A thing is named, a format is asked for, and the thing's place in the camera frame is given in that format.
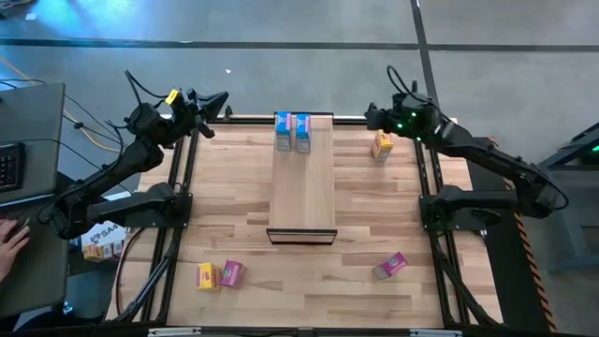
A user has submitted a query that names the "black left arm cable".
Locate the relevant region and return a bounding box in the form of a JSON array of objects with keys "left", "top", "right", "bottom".
[{"left": 124, "top": 68, "right": 168, "bottom": 107}]

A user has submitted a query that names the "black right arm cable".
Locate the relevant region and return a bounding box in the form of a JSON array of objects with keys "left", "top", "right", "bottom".
[{"left": 386, "top": 64, "right": 441, "bottom": 109}]

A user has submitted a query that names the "black keyboard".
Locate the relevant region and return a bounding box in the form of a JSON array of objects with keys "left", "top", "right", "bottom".
[{"left": 0, "top": 141, "right": 27, "bottom": 194}]

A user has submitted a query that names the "black metal table frame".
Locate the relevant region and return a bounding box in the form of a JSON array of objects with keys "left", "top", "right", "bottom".
[{"left": 106, "top": 105, "right": 504, "bottom": 329}]

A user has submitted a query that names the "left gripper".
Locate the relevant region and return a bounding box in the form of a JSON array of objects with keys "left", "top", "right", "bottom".
[{"left": 163, "top": 89, "right": 229, "bottom": 139}]

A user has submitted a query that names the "person's hand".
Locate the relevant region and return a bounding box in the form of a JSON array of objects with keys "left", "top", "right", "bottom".
[{"left": 0, "top": 218, "right": 31, "bottom": 284}]

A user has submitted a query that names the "silver bracket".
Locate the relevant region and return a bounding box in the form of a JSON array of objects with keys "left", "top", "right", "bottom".
[
  {"left": 148, "top": 327, "right": 202, "bottom": 337},
  {"left": 409, "top": 329, "right": 463, "bottom": 337}
]

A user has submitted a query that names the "grey desk panel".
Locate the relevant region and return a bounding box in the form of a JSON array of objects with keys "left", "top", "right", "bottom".
[
  {"left": 0, "top": 205, "right": 71, "bottom": 319},
  {"left": 0, "top": 81, "right": 66, "bottom": 206}
]

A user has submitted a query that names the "black floor cable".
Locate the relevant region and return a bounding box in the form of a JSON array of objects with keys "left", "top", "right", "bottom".
[{"left": 0, "top": 78, "right": 146, "bottom": 163}]

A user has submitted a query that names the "orange floor cable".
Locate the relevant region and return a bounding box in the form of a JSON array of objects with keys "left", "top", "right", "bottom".
[{"left": 0, "top": 55, "right": 122, "bottom": 154}]

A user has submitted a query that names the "yellow cereal box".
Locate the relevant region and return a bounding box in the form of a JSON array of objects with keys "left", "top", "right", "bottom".
[
  {"left": 196, "top": 262, "right": 223, "bottom": 293},
  {"left": 371, "top": 129, "right": 395, "bottom": 164}
]

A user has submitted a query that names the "pink cereal box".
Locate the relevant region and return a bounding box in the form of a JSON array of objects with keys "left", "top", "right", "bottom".
[
  {"left": 219, "top": 259, "right": 248, "bottom": 291},
  {"left": 372, "top": 251, "right": 410, "bottom": 282}
]

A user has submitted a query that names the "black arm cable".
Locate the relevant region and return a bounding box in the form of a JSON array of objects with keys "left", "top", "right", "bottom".
[
  {"left": 386, "top": 64, "right": 441, "bottom": 109},
  {"left": 124, "top": 68, "right": 168, "bottom": 107}
]

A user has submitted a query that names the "blue-grey metal cart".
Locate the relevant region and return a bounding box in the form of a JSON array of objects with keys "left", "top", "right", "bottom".
[{"left": 514, "top": 120, "right": 599, "bottom": 275}]

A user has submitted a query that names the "white printed cardboard box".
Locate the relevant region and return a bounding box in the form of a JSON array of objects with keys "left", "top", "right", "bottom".
[{"left": 80, "top": 219, "right": 130, "bottom": 262}]

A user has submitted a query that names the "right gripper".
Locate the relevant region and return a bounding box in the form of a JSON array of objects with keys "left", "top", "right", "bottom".
[{"left": 364, "top": 93, "right": 441, "bottom": 140}]

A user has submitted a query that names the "black mat with hazard stripe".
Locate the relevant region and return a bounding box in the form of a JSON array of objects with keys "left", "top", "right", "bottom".
[{"left": 460, "top": 136, "right": 559, "bottom": 333}]

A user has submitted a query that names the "blue cereal box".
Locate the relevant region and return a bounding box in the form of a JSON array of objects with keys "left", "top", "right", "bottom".
[
  {"left": 274, "top": 110, "right": 293, "bottom": 153},
  {"left": 295, "top": 113, "right": 313, "bottom": 154}
]

